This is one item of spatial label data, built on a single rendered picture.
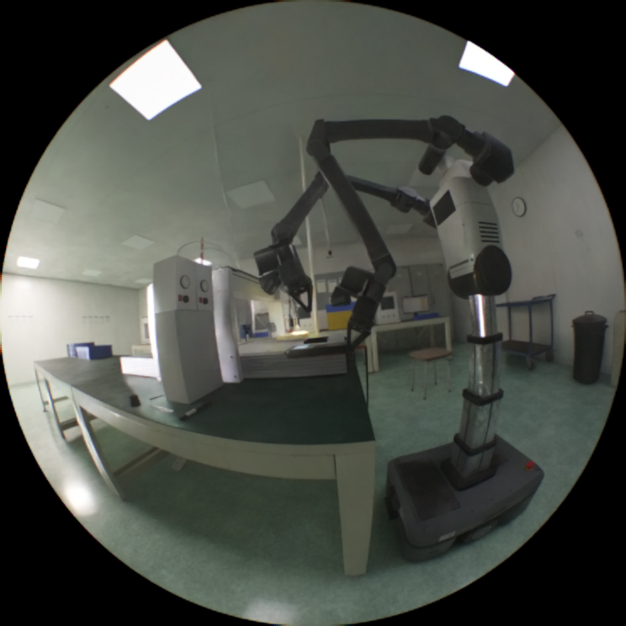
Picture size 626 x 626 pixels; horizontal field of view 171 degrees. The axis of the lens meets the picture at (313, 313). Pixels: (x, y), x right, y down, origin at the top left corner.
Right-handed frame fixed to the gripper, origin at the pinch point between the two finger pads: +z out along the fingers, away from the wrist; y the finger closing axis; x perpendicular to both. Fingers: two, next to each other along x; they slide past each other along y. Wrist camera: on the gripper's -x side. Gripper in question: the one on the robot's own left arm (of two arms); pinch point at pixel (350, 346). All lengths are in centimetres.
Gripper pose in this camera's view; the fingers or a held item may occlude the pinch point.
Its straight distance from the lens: 60.5
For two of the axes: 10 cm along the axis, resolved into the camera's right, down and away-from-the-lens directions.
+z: -3.9, 9.2, 0.8
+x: 9.0, 4.0, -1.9
